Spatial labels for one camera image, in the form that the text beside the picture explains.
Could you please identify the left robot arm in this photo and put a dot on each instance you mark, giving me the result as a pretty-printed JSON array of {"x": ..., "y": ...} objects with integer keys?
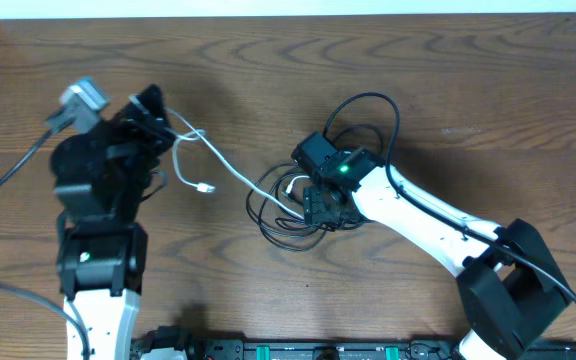
[{"x": 103, "y": 173}]

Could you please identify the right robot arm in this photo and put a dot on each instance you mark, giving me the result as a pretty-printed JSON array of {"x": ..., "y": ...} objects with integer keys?
[{"x": 510, "y": 286}]

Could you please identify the white back board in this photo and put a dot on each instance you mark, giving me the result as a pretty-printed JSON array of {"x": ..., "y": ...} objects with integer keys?
[{"x": 79, "y": 9}]

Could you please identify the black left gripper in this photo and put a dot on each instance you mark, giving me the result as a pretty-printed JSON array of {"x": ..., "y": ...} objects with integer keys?
[{"x": 131, "y": 126}]

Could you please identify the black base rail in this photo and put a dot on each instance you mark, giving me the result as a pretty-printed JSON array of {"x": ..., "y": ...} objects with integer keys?
[{"x": 169, "y": 342}]

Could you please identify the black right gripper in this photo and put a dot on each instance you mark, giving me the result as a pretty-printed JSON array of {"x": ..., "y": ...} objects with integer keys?
[{"x": 313, "y": 209}]

